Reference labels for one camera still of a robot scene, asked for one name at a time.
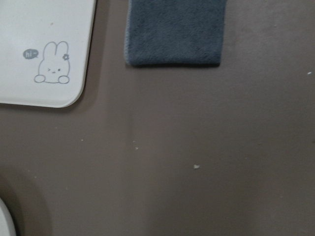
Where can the cream rabbit tray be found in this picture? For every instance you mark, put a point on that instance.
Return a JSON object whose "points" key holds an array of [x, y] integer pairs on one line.
{"points": [[44, 50]]}

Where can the cream round plate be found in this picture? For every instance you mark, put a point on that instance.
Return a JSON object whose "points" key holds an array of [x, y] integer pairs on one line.
{"points": [[6, 223]]}

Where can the folded grey cloth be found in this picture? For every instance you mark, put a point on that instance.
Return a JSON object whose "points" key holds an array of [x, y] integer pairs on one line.
{"points": [[163, 32]]}

